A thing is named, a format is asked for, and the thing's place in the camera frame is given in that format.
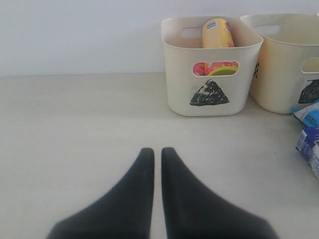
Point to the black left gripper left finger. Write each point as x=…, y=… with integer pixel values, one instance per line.
x=125, y=212

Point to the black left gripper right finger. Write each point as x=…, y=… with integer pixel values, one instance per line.
x=193, y=211

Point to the pink Lays chips can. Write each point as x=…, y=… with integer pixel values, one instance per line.
x=199, y=69

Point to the blue instant noodle bag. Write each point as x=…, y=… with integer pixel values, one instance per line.
x=309, y=115

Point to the yellow Lays chips can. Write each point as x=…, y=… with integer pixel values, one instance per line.
x=216, y=34

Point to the cream bin with triangle mark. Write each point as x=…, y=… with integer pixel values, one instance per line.
x=192, y=95

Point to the white blue milk carton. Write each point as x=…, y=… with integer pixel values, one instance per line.
x=308, y=146

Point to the cream bin with square mark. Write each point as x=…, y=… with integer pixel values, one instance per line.
x=287, y=72

